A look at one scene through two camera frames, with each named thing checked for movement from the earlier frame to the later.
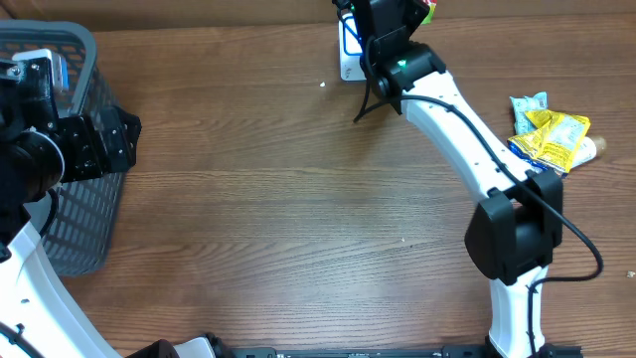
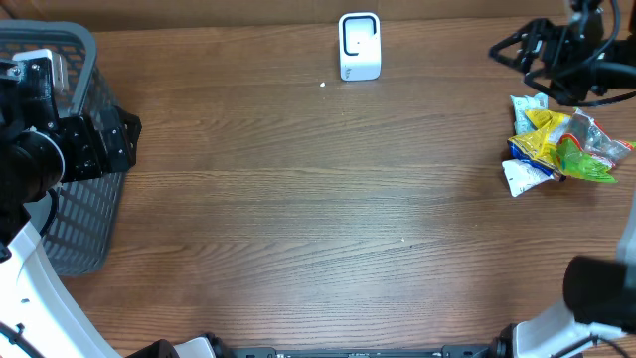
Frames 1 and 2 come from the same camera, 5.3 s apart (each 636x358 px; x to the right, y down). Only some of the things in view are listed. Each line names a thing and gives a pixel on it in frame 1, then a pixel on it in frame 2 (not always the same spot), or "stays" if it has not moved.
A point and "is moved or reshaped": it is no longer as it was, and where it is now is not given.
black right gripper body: [410, 10] to [569, 55]
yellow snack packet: [554, 143] stays
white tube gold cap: [586, 149] is moved or reshaped
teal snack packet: [523, 123] stays
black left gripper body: [75, 153] stays
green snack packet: [432, 4] to [586, 152]
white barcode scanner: [351, 49] stays
